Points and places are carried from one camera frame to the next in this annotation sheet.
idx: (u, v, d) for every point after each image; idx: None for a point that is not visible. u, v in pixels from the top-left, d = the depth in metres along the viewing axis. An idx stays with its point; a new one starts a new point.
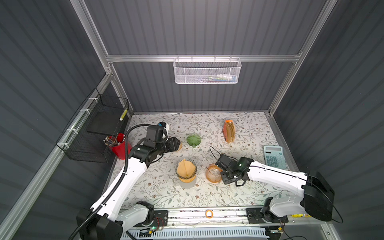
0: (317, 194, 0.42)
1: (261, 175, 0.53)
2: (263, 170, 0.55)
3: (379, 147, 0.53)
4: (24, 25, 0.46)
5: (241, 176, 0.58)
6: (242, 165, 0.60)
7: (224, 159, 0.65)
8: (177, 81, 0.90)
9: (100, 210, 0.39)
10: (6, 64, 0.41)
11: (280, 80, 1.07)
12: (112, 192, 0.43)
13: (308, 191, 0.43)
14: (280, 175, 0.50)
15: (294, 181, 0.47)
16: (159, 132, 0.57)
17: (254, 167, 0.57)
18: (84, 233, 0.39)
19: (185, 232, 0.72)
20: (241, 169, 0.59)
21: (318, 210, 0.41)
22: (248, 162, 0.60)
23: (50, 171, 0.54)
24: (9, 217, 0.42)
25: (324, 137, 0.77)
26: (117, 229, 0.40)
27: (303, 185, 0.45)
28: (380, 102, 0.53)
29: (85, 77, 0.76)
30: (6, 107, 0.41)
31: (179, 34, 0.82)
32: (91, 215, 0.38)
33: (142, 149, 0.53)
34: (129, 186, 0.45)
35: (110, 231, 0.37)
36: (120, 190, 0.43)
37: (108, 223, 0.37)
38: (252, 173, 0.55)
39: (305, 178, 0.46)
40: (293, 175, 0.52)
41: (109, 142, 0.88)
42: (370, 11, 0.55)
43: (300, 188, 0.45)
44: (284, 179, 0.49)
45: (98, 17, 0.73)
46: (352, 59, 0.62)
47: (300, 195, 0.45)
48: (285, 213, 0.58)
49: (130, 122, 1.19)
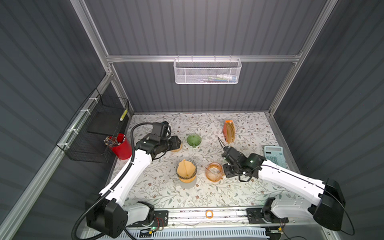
0: (334, 204, 0.40)
1: (273, 175, 0.51)
2: (276, 170, 0.52)
3: (379, 147, 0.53)
4: (24, 25, 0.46)
5: (250, 173, 0.55)
6: (253, 161, 0.57)
7: (232, 151, 0.61)
8: (177, 81, 0.90)
9: (108, 195, 0.41)
10: (6, 64, 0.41)
11: (280, 80, 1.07)
12: (120, 179, 0.45)
13: (325, 201, 0.41)
14: (295, 178, 0.48)
15: (311, 188, 0.45)
16: (164, 127, 0.61)
17: (267, 166, 0.54)
18: (90, 218, 0.40)
19: (185, 232, 0.72)
20: (252, 166, 0.55)
21: (329, 219, 0.41)
22: (260, 160, 0.56)
23: (51, 171, 0.55)
24: (9, 217, 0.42)
25: (324, 137, 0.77)
26: (122, 217, 0.42)
27: (321, 193, 0.43)
28: (380, 102, 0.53)
29: (85, 77, 0.76)
30: (6, 106, 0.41)
31: (179, 33, 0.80)
32: (99, 199, 0.40)
33: (147, 143, 0.55)
34: (135, 175, 0.47)
35: (117, 215, 0.39)
36: (127, 177, 0.45)
37: (116, 208, 0.39)
38: (263, 172, 0.52)
39: (322, 186, 0.44)
40: (309, 181, 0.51)
41: (109, 142, 0.88)
42: (370, 12, 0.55)
43: (316, 195, 0.43)
44: (300, 184, 0.46)
45: (98, 17, 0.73)
46: (352, 59, 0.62)
47: (314, 203, 0.43)
48: (286, 214, 0.58)
49: (130, 122, 1.19)
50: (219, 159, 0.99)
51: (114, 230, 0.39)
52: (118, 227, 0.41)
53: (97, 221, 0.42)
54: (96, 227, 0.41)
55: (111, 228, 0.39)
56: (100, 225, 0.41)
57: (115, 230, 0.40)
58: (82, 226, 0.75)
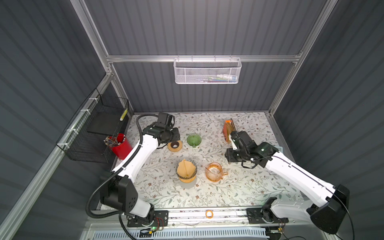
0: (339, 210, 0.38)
1: (282, 169, 0.48)
2: (287, 164, 0.49)
3: (379, 147, 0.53)
4: (24, 25, 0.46)
5: (257, 160, 0.53)
6: (264, 149, 0.54)
7: (244, 136, 0.57)
8: (177, 81, 0.90)
9: (120, 172, 0.44)
10: (6, 65, 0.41)
11: (280, 80, 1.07)
12: (130, 159, 0.48)
13: (332, 205, 0.40)
14: (305, 177, 0.46)
15: (320, 189, 0.43)
16: (168, 117, 0.65)
17: (278, 158, 0.51)
18: (105, 195, 0.43)
19: (185, 232, 0.72)
20: (262, 154, 0.53)
21: (328, 222, 0.40)
22: (271, 150, 0.53)
23: (51, 171, 0.55)
24: (9, 217, 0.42)
25: (324, 137, 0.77)
26: (132, 194, 0.44)
27: (329, 196, 0.41)
28: (380, 102, 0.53)
29: (85, 77, 0.76)
30: (6, 107, 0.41)
31: (179, 33, 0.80)
32: (112, 176, 0.43)
33: (153, 129, 0.59)
34: (144, 156, 0.50)
35: (129, 191, 0.42)
36: (136, 158, 0.48)
37: (128, 183, 0.42)
38: (272, 164, 0.50)
39: (333, 191, 0.42)
40: (320, 182, 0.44)
41: (109, 142, 0.88)
42: (370, 12, 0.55)
43: (323, 198, 0.41)
44: (308, 183, 0.44)
45: (98, 17, 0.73)
46: (352, 58, 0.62)
47: (317, 204, 0.43)
48: (285, 215, 0.59)
49: (130, 122, 1.19)
50: (219, 159, 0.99)
51: (126, 205, 0.42)
52: (129, 204, 0.44)
53: (111, 197, 0.44)
54: (110, 203, 0.44)
55: (123, 203, 0.42)
56: (114, 201, 0.44)
57: (127, 205, 0.43)
58: (82, 225, 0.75)
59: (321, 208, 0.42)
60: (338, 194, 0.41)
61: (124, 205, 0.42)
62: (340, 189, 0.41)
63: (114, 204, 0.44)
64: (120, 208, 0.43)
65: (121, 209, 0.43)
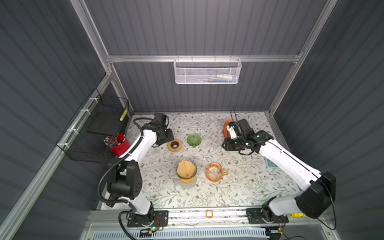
0: (322, 192, 0.40)
1: (273, 153, 0.51)
2: (278, 150, 0.52)
3: (379, 147, 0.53)
4: (24, 25, 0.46)
5: (252, 145, 0.56)
6: (259, 136, 0.57)
7: (243, 123, 0.61)
8: (177, 81, 0.90)
9: (127, 157, 0.49)
10: (6, 65, 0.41)
11: (280, 80, 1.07)
12: (136, 146, 0.53)
13: (314, 188, 0.42)
14: (294, 162, 0.48)
15: (305, 173, 0.45)
16: (163, 116, 0.72)
17: (271, 144, 0.54)
18: (112, 181, 0.46)
19: (185, 232, 0.72)
20: (257, 139, 0.56)
21: (310, 204, 0.43)
22: (267, 138, 0.56)
23: (51, 171, 0.55)
24: (9, 217, 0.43)
25: (324, 136, 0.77)
26: (138, 179, 0.47)
27: (312, 180, 0.43)
28: (380, 102, 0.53)
29: (85, 77, 0.76)
30: (6, 107, 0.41)
31: (179, 33, 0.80)
32: (119, 160, 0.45)
33: (151, 125, 0.65)
34: (146, 147, 0.55)
35: (136, 173, 0.45)
36: (140, 145, 0.54)
37: (136, 165, 0.46)
38: (265, 148, 0.53)
39: (318, 176, 0.44)
40: (307, 168, 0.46)
41: (109, 142, 0.88)
42: (370, 12, 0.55)
43: (307, 181, 0.43)
44: (296, 168, 0.47)
45: (98, 17, 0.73)
46: (352, 58, 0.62)
47: (302, 188, 0.45)
48: (283, 212, 0.59)
49: (130, 122, 1.19)
50: (219, 159, 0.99)
51: (134, 188, 0.46)
52: (136, 188, 0.47)
53: (118, 184, 0.47)
54: (117, 190, 0.46)
55: (131, 185, 0.46)
56: (121, 187, 0.47)
57: (134, 190, 0.46)
58: (82, 226, 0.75)
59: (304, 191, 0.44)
60: (323, 179, 0.43)
61: (133, 187, 0.46)
62: (326, 175, 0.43)
63: (121, 189, 0.46)
64: (128, 194, 0.46)
65: (129, 194, 0.46)
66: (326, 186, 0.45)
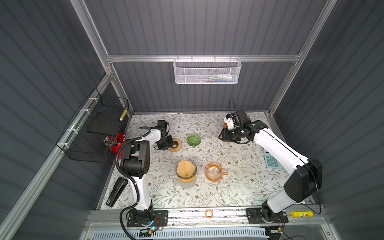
0: (307, 177, 0.43)
1: (266, 141, 0.54)
2: (272, 138, 0.54)
3: (379, 147, 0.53)
4: (24, 25, 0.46)
5: (247, 134, 0.59)
6: (255, 125, 0.60)
7: (241, 112, 0.64)
8: (177, 81, 0.90)
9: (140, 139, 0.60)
10: (6, 65, 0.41)
11: (280, 80, 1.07)
12: (146, 134, 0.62)
13: (300, 171, 0.44)
14: (284, 148, 0.51)
15: (293, 159, 0.48)
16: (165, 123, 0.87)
17: (265, 132, 0.57)
18: (126, 157, 0.54)
19: (185, 232, 0.72)
20: (253, 128, 0.59)
21: (295, 188, 0.46)
22: (262, 127, 0.59)
23: (51, 171, 0.55)
24: (9, 217, 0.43)
25: (325, 136, 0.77)
26: (148, 159, 0.56)
27: (299, 165, 0.46)
28: (380, 102, 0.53)
29: (85, 78, 0.76)
30: (6, 107, 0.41)
31: (179, 33, 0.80)
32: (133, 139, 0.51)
33: (155, 127, 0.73)
34: (154, 138, 0.67)
35: (148, 151, 0.55)
36: (151, 134, 0.67)
37: (148, 144, 0.55)
38: (259, 137, 0.56)
39: (305, 161, 0.47)
40: (296, 154, 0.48)
41: (109, 142, 0.88)
42: (370, 12, 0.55)
43: (294, 166, 0.46)
44: (285, 154, 0.49)
45: (98, 17, 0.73)
46: (352, 58, 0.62)
47: (289, 173, 0.48)
48: (282, 207, 0.59)
49: (130, 122, 1.19)
50: (219, 159, 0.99)
51: (144, 166, 0.54)
52: (146, 167, 0.55)
53: (130, 163, 0.54)
54: (129, 168, 0.54)
55: (142, 161, 0.54)
56: (132, 164, 0.54)
57: (145, 168, 0.53)
58: (82, 226, 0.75)
59: (291, 176, 0.48)
60: (310, 166, 0.45)
61: (144, 163, 0.54)
62: (313, 162, 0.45)
63: (133, 167, 0.54)
64: (139, 171, 0.54)
65: (140, 171, 0.54)
66: (312, 172, 0.48)
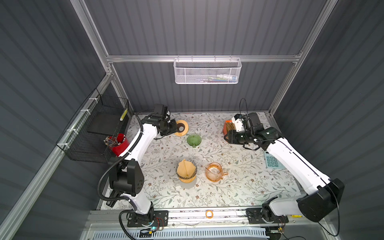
0: (328, 199, 0.39)
1: (282, 153, 0.49)
2: (288, 150, 0.49)
3: (379, 147, 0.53)
4: (24, 25, 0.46)
5: (260, 142, 0.53)
6: (270, 133, 0.54)
7: (253, 117, 0.57)
8: (177, 81, 0.90)
9: (127, 156, 0.48)
10: (6, 64, 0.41)
11: (280, 80, 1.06)
12: (136, 143, 0.52)
13: (321, 194, 0.40)
14: (303, 164, 0.46)
15: (314, 178, 0.43)
16: (164, 108, 0.69)
17: (280, 142, 0.51)
18: (114, 178, 0.47)
19: (185, 232, 0.72)
20: (267, 136, 0.53)
21: (312, 208, 0.42)
22: (277, 136, 0.53)
23: (51, 171, 0.55)
24: (9, 217, 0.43)
25: (325, 136, 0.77)
26: (140, 178, 0.48)
27: (320, 186, 0.42)
28: (380, 102, 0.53)
29: (85, 77, 0.76)
30: (6, 107, 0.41)
31: (179, 34, 0.82)
32: (118, 161, 0.46)
33: (151, 118, 0.62)
34: (146, 141, 0.54)
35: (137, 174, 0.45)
36: (141, 142, 0.52)
37: (136, 165, 0.45)
38: (274, 147, 0.51)
39: (326, 181, 0.42)
40: (316, 172, 0.44)
41: (109, 142, 0.88)
42: (370, 12, 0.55)
43: (314, 186, 0.42)
44: (305, 171, 0.45)
45: (98, 18, 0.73)
46: (352, 58, 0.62)
47: (306, 191, 0.44)
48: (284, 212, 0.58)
49: (130, 122, 1.19)
50: (219, 159, 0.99)
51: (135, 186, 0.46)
52: (138, 185, 0.48)
53: (120, 181, 0.48)
54: (120, 186, 0.47)
55: (132, 183, 0.46)
56: (123, 184, 0.47)
57: (136, 188, 0.46)
58: (82, 225, 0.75)
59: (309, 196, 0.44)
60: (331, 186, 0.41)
61: (134, 185, 0.46)
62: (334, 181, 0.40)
63: (123, 186, 0.47)
64: (130, 190, 0.47)
65: (131, 191, 0.47)
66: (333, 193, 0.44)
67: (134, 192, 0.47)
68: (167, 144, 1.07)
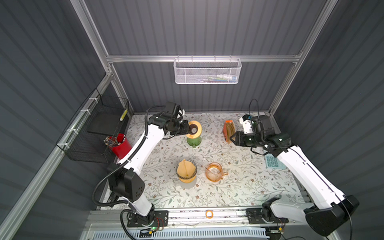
0: (342, 217, 0.37)
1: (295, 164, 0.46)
2: (302, 161, 0.46)
3: (379, 147, 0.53)
4: (24, 25, 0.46)
5: (270, 148, 0.50)
6: (283, 140, 0.50)
7: (265, 120, 0.53)
8: (177, 81, 0.90)
9: (126, 165, 0.45)
10: (6, 65, 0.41)
11: (280, 80, 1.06)
12: (137, 150, 0.48)
13: (334, 210, 0.38)
14: (317, 178, 0.43)
15: (328, 194, 0.40)
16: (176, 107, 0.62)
17: (294, 152, 0.48)
18: (113, 183, 0.45)
19: (185, 232, 0.72)
20: (279, 143, 0.49)
21: (321, 221, 0.41)
22: (289, 144, 0.49)
23: (51, 171, 0.54)
24: (9, 217, 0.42)
25: (325, 136, 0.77)
26: (139, 185, 0.46)
27: (334, 203, 0.39)
28: (380, 102, 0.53)
29: (85, 77, 0.76)
30: (7, 107, 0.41)
31: (179, 33, 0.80)
32: (117, 169, 0.44)
33: (158, 119, 0.56)
34: (150, 147, 0.50)
35: (135, 183, 0.43)
36: (142, 149, 0.48)
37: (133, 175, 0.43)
38: (287, 157, 0.47)
39: (341, 198, 0.40)
40: (331, 187, 0.42)
41: (109, 142, 0.88)
42: (370, 12, 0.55)
43: (328, 203, 0.40)
44: (319, 185, 0.42)
45: (98, 17, 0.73)
46: (352, 58, 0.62)
47: (318, 205, 0.42)
48: (285, 213, 0.59)
49: (130, 122, 1.19)
50: (219, 159, 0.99)
51: (133, 194, 0.44)
52: (136, 192, 0.46)
53: (119, 186, 0.47)
54: (118, 190, 0.46)
55: (130, 192, 0.44)
56: (121, 190, 0.46)
57: (134, 195, 0.45)
58: (82, 225, 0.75)
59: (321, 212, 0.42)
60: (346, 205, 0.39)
61: (132, 193, 0.44)
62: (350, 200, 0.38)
63: (122, 191, 0.46)
64: (128, 196, 0.46)
65: (129, 197, 0.46)
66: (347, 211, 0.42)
67: (131, 199, 0.45)
68: (167, 144, 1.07)
